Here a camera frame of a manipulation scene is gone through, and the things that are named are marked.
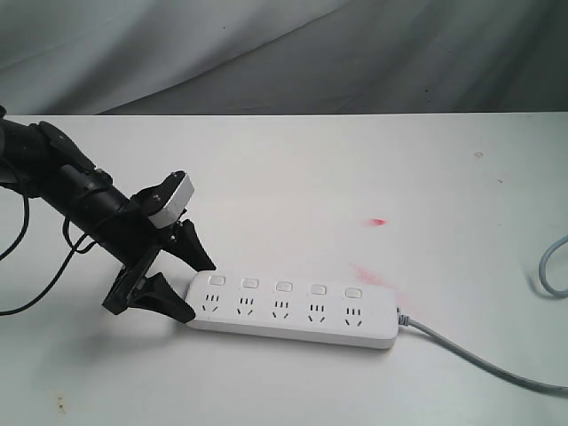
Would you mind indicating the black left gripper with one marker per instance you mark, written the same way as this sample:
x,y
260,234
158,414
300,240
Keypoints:
x,y
126,233

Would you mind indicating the white five-socket power strip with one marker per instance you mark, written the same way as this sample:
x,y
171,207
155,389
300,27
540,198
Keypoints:
x,y
334,312

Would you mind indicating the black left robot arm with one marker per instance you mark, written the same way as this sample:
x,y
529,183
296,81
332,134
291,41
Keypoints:
x,y
40,161

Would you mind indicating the grey backdrop cloth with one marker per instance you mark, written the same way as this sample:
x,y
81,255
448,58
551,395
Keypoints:
x,y
283,57

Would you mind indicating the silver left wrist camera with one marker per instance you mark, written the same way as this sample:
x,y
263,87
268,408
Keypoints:
x,y
168,200

